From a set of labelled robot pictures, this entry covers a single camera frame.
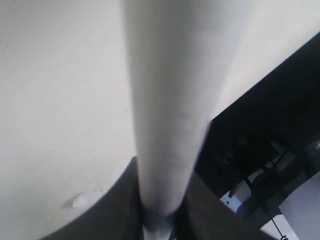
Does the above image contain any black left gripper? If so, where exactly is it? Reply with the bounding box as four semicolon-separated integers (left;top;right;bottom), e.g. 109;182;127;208
195;35;320;227

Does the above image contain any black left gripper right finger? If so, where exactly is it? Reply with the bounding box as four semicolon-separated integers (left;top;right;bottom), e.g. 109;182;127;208
174;173;273;240

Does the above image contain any white wooden drumstick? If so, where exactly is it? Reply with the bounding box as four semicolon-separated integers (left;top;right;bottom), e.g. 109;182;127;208
122;0;251;240

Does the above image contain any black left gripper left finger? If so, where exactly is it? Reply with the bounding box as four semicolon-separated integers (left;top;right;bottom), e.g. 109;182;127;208
43;156;144;240

